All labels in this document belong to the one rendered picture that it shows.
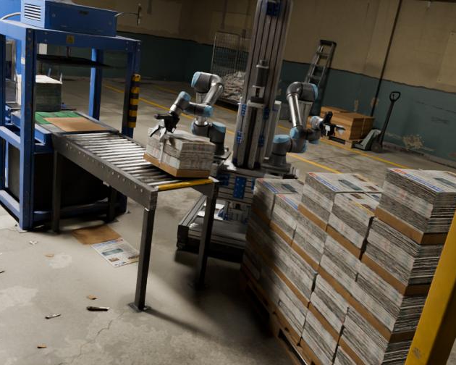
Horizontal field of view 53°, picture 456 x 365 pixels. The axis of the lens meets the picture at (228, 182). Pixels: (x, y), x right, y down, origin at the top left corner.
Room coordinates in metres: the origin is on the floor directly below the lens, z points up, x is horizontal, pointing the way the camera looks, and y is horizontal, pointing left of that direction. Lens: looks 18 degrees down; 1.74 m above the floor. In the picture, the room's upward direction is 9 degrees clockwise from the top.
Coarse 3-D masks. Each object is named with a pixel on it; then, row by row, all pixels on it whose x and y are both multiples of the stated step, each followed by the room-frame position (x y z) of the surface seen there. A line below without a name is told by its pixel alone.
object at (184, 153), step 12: (168, 144) 2.83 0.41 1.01; (180, 144) 2.75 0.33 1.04; (192, 144) 2.80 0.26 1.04; (204, 144) 2.87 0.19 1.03; (168, 156) 2.82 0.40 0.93; (180, 156) 2.74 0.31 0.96; (192, 156) 2.80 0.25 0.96; (204, 156) 2.87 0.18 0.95; (180, 168) 2.74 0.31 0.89; (192, 168) 2.81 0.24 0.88; (204, 168) 2.88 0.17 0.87
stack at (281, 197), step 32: (256, 192) 2.95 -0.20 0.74; (288, 192) 2.80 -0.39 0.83; (256, 224) 2.88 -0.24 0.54; (288, 224) 2.54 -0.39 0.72; (256, 256) 2.82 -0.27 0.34; (288, 256) 2.47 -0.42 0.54; (320, 256) 2.22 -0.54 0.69; (352, 256) 2.01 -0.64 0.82; (256, 288) 2.78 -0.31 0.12; (288, 288) 2.42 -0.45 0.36; (320, 288) 2.16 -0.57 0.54; (352, 288) 1.95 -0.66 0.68; (288, 320) 2.36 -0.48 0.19; (288, 352) 2.28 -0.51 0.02; (320, 352) 2.05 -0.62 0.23
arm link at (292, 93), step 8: (288, 88) 3.46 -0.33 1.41; (296, 88) 3.44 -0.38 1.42; (288, 96) 3.42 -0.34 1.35; (296, 96) 3.41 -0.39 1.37; (296, 104) 3.36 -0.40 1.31; (296, 112) 3.31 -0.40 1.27; (296, 120) 3.27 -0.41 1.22; (296, 128) 3.22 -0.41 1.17; (296, 136) 3.19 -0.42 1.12; (304, 136) 3.21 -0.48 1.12
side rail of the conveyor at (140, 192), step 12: (60, 144) 3.30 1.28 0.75; (72, 144) 3.18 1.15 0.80; (72, 156) 3.16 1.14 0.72; (84, 156) 3.04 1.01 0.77; (96, 156) 2.99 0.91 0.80; (84, 168) 3.04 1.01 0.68; (96, 168) 2.92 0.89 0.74; (108, 168) 2.82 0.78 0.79; (108, 180) 2.82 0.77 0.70; (120, 180) 2.72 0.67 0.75; (132, 180) 2.63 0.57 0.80; (132, 192) 2.62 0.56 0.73; (144, 192) 2.54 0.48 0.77; (156, 192) 2.52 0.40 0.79; (144, 204) 2.53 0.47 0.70
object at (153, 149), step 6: (150, 132) 3.00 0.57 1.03; (174, 132) 3.04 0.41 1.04; (180, 132) 3.09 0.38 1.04; (186, 132) 3.16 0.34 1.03; (150, 138) 2.98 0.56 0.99; (156, 138) 2.92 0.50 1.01; (150, 144) 2.96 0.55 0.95; (156, 144) 2.92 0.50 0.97; (150, 150) 2.96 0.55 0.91; (156, 150) 2.91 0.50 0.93; (156, 156) 2.90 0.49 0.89
